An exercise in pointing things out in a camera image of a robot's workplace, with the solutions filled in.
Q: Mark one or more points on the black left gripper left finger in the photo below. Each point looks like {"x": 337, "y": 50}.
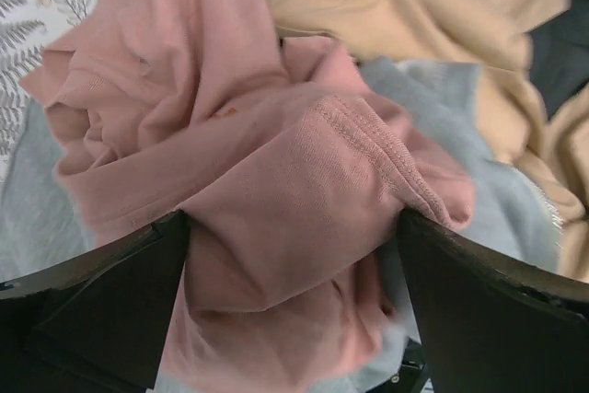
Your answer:
{"x": 97, "y": 322}

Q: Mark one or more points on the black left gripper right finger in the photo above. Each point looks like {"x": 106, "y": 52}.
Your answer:
{"x": 488, "y": 322}

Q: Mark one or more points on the grey sweatshirt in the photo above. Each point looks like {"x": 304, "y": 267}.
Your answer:
{"x": 512, "y": 215}

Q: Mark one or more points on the pink cloth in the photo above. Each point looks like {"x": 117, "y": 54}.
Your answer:
{"x": 292, "y": 170}

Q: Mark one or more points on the beige cloth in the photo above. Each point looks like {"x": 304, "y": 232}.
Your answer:
{"x": 510, "y": 113}

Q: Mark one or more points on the floral tablecloth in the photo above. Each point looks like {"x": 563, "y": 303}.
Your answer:
{"x": 26, "y": 27}

